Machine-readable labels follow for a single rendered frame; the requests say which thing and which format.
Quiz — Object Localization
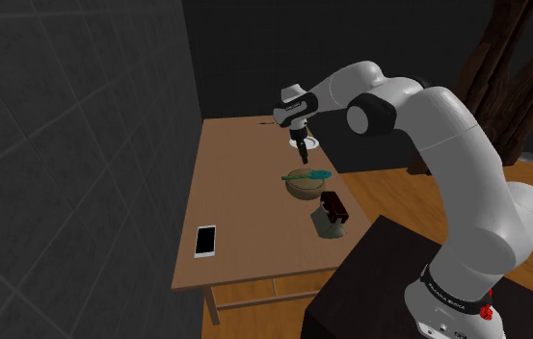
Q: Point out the white plate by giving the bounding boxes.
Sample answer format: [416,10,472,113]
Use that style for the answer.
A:
[288,135,321,151]

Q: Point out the teal and green spoon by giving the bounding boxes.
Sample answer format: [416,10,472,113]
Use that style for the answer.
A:
[280,169,333,182]

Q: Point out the tan wooden bowl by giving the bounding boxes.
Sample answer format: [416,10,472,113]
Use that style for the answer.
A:
[284,168,328,201]

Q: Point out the brown wooden table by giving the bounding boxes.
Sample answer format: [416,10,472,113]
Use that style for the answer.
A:
[170,115,373,326]

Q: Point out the white smartphone with black screen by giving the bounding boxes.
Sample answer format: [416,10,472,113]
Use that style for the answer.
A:
[194,224,218,259]

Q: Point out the dark robot stand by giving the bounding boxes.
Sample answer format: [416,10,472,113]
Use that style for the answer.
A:
[300,214,533,339]

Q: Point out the dark brown wooden tree trunk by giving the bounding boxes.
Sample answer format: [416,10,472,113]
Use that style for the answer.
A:
[407,0,533,176]

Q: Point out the grey cleaver with dark handle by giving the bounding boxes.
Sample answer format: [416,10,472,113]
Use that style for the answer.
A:
[310,191,350,240]

